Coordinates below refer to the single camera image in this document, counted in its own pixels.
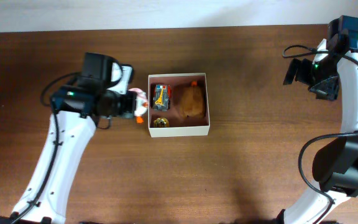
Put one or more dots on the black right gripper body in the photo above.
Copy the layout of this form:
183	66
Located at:
293	72

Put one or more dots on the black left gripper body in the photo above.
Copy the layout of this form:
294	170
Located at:
129	104

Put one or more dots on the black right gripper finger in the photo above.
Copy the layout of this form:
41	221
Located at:
291	72
327	89

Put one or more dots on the pink white duck toy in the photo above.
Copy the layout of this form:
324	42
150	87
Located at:
141	104

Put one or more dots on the yellow round wheel toy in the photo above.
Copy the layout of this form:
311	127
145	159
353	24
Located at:
161	123

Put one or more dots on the white box pink inside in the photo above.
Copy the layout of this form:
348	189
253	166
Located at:
178	125

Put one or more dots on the brown plush toy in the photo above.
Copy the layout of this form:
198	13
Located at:
190	100

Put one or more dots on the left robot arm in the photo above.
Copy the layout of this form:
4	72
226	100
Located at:
98	91

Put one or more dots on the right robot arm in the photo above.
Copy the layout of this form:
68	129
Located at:
335	166

